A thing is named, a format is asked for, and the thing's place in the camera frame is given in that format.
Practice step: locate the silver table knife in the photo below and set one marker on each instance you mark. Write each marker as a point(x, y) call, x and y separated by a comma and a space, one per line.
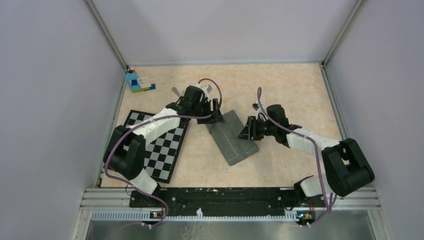
point(179, 93)

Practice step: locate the grey cloth napkin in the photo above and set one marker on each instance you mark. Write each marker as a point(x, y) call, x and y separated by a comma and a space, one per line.
point(225, 135)

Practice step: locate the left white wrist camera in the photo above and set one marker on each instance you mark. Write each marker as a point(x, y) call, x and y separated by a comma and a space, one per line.
point(205, 88)

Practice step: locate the grey slotted cable duct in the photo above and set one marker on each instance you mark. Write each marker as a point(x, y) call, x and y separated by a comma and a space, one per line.
point(140, 215)

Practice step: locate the colourful toy brick block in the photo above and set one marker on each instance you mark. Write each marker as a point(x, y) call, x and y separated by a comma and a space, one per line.
point(137, 83)

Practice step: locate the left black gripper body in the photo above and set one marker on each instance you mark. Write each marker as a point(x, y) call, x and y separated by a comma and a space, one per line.
point(204, 108)

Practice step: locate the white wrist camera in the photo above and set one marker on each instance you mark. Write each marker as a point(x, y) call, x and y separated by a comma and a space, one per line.
point(205, 88)
point(256, 107)

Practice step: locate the black white checkerboard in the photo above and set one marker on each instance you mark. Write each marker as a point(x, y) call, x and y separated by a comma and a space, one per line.
point(161, 155)

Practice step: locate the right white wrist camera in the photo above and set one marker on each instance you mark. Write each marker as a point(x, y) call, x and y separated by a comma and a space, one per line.
point(256, 107)

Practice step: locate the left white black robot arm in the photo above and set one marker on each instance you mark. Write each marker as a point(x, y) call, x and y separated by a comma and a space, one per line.
point(125, 153)

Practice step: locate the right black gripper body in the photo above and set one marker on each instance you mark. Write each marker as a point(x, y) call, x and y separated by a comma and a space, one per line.
point(262, 128)

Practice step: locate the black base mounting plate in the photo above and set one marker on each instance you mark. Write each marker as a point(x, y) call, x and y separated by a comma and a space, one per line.
point(226, 201)

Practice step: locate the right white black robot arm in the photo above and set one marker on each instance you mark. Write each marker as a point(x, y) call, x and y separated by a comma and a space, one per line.
point(346, 168)

